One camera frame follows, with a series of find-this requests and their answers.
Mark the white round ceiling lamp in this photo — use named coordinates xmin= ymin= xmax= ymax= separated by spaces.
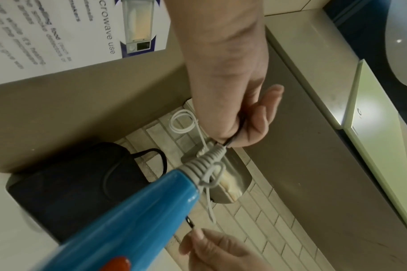
xmin=385 ymin=0 xmax=407 ymax=91

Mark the person's left hand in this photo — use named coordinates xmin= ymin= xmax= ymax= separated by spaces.
xmin=164 ymin=0 xmax=285 ymax=149

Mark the black fabric bag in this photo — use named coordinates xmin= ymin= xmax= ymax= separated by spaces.
xmin=7 ymin=141 xmax=167 ymax=243

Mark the stainless steel hand dryer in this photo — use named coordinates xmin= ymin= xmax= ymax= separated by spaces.
xmin=180 ymin=137 xmax=252 ymax=204

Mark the white and purple microwave poster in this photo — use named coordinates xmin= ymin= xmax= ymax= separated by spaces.
xmin=0 ymin=0 xmax=172 ymax=87

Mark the person's right hand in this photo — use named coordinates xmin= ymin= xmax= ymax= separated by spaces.
xmin=179 ymin=228 xmax=275 ymax=271

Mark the white cable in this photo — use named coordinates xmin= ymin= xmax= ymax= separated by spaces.
xmin=169 ymin=108 xmax=221 ymax=226

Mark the white and blue hair dryer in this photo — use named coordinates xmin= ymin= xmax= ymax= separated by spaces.
xmin=47 ymin=141 xmax=230 ymax=271

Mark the black power cord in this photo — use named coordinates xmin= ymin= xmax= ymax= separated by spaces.
xmin=184 ymin=116 xmax=246 ymax=231

